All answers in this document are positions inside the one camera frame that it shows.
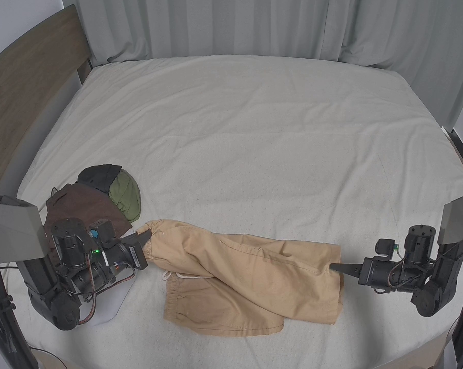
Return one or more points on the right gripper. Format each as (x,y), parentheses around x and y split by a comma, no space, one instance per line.
(381,273)

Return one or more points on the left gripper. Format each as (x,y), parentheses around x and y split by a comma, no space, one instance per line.
(123,258)

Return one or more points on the tan shorts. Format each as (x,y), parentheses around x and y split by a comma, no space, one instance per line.
(235,275)

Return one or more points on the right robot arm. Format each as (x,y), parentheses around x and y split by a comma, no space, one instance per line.
(431,294)

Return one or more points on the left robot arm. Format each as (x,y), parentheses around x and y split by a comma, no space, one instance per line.
(43,283)

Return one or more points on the bed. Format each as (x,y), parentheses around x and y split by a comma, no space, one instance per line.
(254,129)

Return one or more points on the white garment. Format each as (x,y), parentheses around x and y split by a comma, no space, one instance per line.
(112,306)

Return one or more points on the green garment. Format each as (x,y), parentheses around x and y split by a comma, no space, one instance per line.
(125,194)

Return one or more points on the brown garment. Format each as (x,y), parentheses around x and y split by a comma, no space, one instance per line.
(81,206)

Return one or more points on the black garment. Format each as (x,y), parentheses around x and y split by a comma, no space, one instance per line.
(97,175)

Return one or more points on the grey-green curtain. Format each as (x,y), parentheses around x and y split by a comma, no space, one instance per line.
(235,14)

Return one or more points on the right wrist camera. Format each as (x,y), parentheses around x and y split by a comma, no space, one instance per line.
(385,247)

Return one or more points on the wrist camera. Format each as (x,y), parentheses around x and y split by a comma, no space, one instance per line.
(104,229)
(385,247)

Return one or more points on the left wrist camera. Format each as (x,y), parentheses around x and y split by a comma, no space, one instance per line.
(104,229)

